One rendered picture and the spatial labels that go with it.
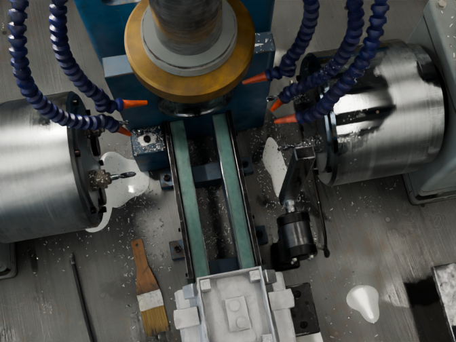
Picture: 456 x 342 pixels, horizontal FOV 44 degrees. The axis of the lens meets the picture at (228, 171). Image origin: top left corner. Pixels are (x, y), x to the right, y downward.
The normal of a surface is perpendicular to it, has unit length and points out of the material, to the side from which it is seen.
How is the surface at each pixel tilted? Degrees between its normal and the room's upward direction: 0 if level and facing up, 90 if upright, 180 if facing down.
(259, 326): 0
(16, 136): 6
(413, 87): 9
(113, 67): 0
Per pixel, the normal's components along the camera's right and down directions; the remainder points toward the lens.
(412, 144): 0.15, 0.58
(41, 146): 0.02, -0.22
